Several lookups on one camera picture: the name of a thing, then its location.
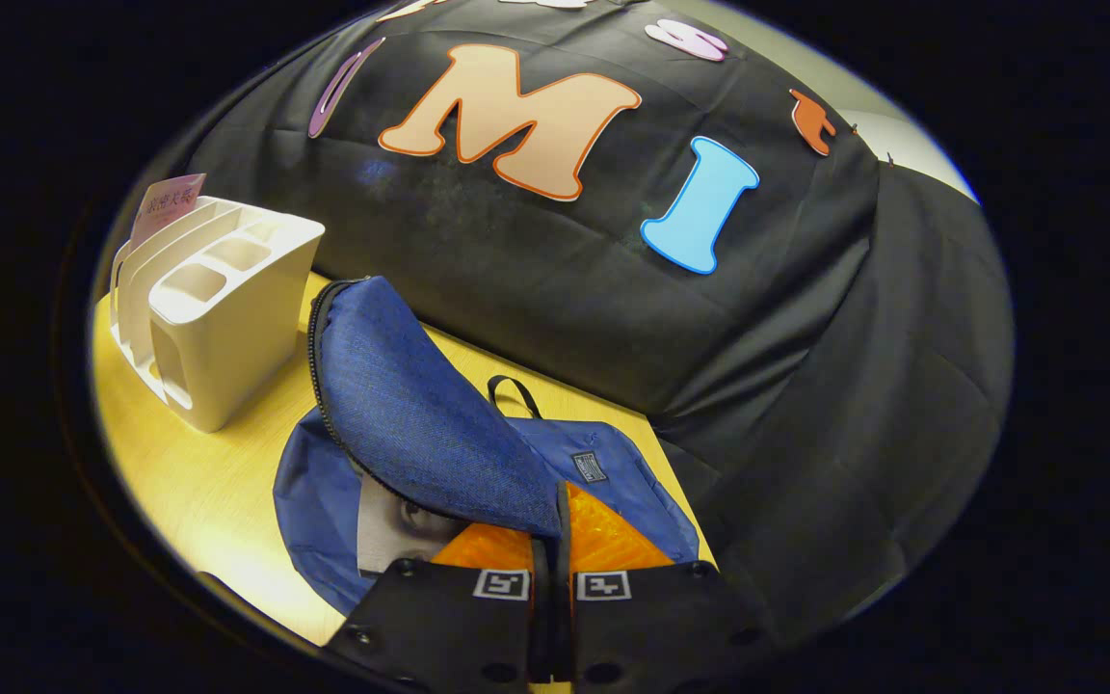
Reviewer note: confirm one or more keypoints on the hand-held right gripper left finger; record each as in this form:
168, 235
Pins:
459, 627

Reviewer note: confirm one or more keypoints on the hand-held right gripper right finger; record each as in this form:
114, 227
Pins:
651, 627

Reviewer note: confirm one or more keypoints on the white and black book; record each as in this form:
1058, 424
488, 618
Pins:
396, 530

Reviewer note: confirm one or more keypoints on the blue schoolbag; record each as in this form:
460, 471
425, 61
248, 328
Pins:
420, 414

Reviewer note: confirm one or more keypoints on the white plastic bookshelf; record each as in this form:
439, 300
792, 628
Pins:
227, 328

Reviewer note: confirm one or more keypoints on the pink book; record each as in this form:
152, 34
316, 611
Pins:
165, 204

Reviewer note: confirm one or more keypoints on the black backdrop cloth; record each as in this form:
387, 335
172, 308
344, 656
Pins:
613, 318

